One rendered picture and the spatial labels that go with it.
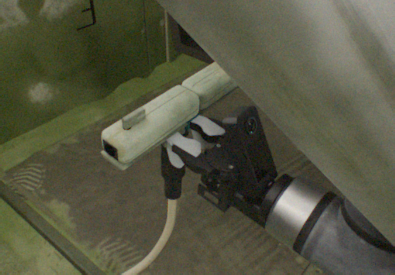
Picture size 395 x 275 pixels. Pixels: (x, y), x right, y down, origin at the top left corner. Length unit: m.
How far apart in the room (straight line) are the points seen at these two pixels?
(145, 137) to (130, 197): 0.64
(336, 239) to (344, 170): 0.35
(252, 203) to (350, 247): 0.15
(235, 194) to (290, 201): 0.10
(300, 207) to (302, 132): 0.38
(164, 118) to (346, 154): 0.43
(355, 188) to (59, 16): 1.23
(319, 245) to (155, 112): 0.27
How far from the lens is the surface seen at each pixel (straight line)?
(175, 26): 0.91
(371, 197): 0.20
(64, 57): 1.41
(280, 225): 0.55
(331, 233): 0.53
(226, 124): 0.53
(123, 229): 1.11
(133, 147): 0.55
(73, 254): 1.09
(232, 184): 0.58
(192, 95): 0.61
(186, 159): 0.58
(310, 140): 0.17
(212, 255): 1.05
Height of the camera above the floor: 0.88
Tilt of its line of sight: 37 degrees down
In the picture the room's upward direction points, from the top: straight up
